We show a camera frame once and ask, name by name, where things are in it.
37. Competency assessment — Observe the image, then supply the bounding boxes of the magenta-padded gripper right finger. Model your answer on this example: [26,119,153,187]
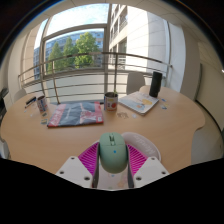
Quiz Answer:
[125,143,170,189]

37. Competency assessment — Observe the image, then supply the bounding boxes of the small colourful tin can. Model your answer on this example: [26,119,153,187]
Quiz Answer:
[103,91,119,112]

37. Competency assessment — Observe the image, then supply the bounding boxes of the black office printer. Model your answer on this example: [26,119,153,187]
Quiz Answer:
[0,87,9,118]

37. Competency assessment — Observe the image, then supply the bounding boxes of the white illustrated book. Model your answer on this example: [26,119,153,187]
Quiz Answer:
[118,90,160,116]

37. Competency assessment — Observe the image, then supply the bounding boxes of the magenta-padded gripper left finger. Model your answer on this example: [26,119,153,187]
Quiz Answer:
[54,141,101,189]

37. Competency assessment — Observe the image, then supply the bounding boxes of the red and dark magazine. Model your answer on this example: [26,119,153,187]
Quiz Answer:
[46,101,105,129]

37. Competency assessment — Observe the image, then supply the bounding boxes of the curved metal railing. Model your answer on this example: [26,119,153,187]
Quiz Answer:
[18,51,173,104]

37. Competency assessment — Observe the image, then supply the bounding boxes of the black speaker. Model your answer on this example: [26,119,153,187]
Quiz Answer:
[148,71,163,98]

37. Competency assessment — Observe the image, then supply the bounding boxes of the strawberry print tin can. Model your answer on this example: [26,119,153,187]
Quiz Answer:
[35,95,49,113]

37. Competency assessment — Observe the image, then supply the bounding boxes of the mint green computer mouse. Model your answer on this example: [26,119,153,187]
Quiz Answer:
[98,132,129,174]

